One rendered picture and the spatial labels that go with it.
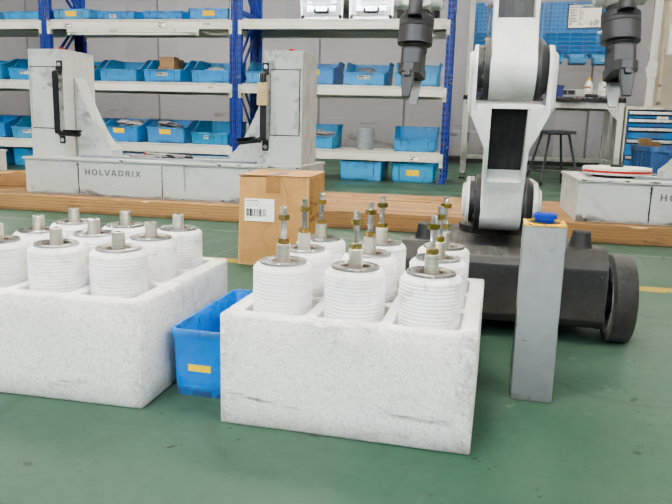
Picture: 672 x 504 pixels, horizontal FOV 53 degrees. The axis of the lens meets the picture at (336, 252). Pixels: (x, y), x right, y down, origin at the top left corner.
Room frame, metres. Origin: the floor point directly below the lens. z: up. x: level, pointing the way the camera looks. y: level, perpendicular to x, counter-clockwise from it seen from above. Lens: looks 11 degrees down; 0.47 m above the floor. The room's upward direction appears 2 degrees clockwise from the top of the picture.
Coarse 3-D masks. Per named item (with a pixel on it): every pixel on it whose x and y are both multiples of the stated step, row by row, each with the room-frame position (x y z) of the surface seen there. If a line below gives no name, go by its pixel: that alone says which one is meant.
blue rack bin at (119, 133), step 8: (112, 120) 6.46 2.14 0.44; (152, 120) 6.47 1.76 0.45; (112, 128) 6.23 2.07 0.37; (120, 128) 6.21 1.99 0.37; (128, 128) 6.20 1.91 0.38; (136, 128) 6.19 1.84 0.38; (144, 128) 6.33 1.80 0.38; (112, 136) 6.23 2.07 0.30; (120, 136) 6.22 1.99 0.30; (128, 136) 6.20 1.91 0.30; (136, 136) 6.19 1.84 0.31; (144, 136) 6.33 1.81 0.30
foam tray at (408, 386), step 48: (480, 288) 1.21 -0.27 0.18; (240, 336) 0.99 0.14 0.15; (288, 336) 0.97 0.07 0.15; (336, 336) 0.96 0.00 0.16; (384, 336) 0.94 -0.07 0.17; (432, 336) 0.92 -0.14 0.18; (240, 384) 0.99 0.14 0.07; (288, 384) 0.97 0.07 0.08; (336, 384) 0.96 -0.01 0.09; (384, 384) 0.94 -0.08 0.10; (432, 384) 0.92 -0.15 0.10; (336, 432) 0.96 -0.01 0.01; (384, 432) 0.94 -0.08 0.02; (432, 432) 0.92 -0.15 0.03
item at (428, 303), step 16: (400, 288) 1.00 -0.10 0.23; (416, 288) 0.96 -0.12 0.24; (432, 288) 0.96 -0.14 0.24; (448, 288) 0.96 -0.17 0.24; (400, 304) 0.99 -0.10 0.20; (416, 304) 0.96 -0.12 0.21; (432, 304) 0.96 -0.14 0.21; (448, 304) 0.96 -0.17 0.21; (400, 320) 0.99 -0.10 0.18; (416, 320) 0.96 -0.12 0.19; (432, 320) 0.96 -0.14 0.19; (448, 320) 0.96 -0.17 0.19
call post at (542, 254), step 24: (528, 240) 1.12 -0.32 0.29; (552, 240) 1.11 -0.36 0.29; (528, 264) 1.12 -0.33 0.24; (552, 264) 1.11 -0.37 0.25; (528, 288) 1.12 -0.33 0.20; (552, 288) 1.11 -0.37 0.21; (528, 312) 1.12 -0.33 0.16; (552, 312) 1.11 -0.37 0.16; (528, 336) 1.12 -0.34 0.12; (552, 336) 1.11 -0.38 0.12; (528, 360) 1.12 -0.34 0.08; (552, 360) 1.11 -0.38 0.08; (528, 384) 1.12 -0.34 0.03; (552, 384) 1.11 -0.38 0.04
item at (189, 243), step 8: (160, 232) 1.33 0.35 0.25; (168, 232) 1.32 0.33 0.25; (176, 232) 1.32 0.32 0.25; (184, 232) 1.32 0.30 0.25; (192, 232) 1.33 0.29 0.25; (200, 232) 1.36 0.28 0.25; (184, 240) 1.32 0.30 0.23; (192, 240) 1.33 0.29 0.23; (200, 240) 1.35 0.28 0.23; (184, 248) 1.32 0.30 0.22; (192, 248) 1.33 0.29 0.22; (200, 248) 1.35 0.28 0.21; (184, 256) 1.32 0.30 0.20; (192, 256) 1.33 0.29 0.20; (200, 256) 1.35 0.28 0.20; (184, 264) 1.32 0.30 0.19; (192, 264) 1.33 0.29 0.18; (200, 264) 1.35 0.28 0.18
